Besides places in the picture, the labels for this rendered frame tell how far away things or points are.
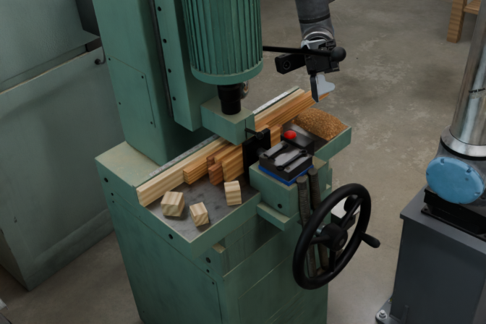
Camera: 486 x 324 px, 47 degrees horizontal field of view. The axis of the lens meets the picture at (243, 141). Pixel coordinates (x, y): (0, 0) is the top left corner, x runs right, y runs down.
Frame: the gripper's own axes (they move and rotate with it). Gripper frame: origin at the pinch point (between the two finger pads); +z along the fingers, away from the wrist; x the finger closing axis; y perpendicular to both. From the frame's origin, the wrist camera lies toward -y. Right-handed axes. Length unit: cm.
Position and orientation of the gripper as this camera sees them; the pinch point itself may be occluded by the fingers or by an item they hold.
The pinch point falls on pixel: (308, 75)
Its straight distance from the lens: 137.0
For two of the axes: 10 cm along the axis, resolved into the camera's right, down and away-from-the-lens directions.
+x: 2.5, 8.8, 4.1
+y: 9.6, -1.7, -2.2
